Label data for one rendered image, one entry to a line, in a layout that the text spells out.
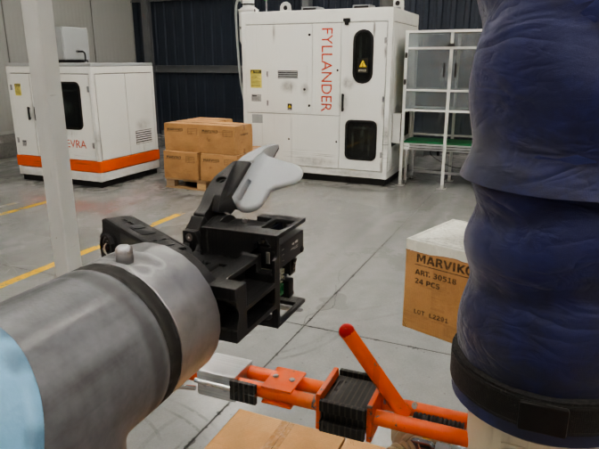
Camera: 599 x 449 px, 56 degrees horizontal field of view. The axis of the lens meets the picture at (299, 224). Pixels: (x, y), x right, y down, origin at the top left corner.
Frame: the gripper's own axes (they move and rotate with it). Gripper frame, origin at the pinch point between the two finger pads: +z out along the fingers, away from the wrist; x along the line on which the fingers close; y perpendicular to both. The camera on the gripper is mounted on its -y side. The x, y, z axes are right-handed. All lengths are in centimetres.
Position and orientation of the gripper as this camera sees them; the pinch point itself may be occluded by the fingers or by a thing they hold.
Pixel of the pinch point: (271, 223)
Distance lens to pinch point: 54.7
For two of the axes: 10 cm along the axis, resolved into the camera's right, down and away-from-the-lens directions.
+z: 3.9, -2.6, 8.8
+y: 9.2, 1.1, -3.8
